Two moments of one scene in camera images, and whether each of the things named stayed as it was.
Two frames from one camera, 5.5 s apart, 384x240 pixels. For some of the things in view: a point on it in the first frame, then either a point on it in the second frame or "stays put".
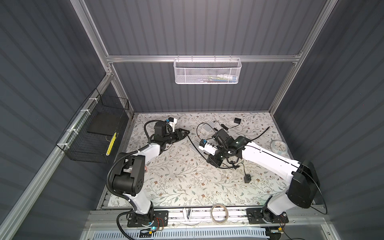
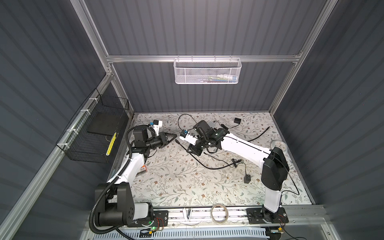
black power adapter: [237, 120] stays put
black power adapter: [247, 178] stays put
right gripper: [211, 159] to [193, 150]
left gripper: [178, 134] to [163, 139]
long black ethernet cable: [267, 128] stays put
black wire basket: [92, 134] stays put
